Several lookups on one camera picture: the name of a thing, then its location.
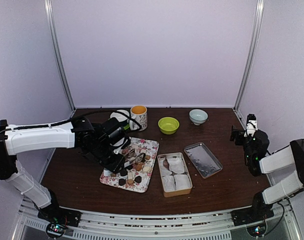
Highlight bear print tin lid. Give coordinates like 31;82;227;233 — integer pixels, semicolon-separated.
184;142;223;179

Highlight left aluminium frame post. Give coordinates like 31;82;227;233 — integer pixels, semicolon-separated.
44;0;76;112

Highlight green saucer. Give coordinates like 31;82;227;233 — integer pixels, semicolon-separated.
122;122;131;131

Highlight front aluminium rail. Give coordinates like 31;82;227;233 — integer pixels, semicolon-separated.
11;197;303;240

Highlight metal tongs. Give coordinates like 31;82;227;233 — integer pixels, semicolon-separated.
124;153;146;168

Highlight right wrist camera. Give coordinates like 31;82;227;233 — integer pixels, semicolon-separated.
244;113;258;137

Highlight green bowl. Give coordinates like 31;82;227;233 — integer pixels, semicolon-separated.
158;117;180;135

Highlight light blue bowl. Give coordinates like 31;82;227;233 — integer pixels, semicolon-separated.
189;109;208;126

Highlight white paper cup liner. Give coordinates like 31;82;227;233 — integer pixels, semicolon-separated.
174;174;191;191
162;175;176;192
169;158;185;174

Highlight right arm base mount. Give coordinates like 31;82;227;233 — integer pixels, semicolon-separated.
230;206;274;227

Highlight aluminium frame post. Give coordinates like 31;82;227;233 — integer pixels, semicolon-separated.
44;0;76;112
233;0;265;112

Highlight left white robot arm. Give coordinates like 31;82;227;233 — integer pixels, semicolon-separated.
0;117;131;222

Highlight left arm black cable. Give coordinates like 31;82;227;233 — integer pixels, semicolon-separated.
0;109;143;141

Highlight white cup with dark band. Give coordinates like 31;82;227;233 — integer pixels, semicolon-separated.
110;109;130;126

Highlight floral rectangular tray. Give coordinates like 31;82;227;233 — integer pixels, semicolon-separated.
99;137;159;193

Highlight white mug orange inside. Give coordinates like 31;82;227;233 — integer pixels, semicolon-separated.
130;105;148;131

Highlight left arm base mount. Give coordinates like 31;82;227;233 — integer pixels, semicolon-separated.
35;206;82;227

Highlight dark round chocolate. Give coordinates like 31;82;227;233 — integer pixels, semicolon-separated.
118;178;127;186

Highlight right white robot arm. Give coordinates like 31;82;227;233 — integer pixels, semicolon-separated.
230;122;304;221

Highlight tan chocolate tin box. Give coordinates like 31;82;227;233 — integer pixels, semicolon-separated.
157;152;193;198

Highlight white round chocolate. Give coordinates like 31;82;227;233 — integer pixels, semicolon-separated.
142;166;151;173

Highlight right aluminium frame post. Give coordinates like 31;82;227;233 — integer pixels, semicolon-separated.
233;0;265;112

